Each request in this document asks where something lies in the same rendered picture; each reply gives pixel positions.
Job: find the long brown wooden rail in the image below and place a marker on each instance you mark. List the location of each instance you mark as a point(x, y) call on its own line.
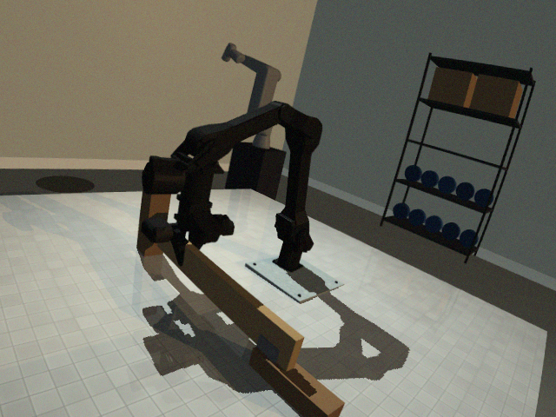
point(242, 308)

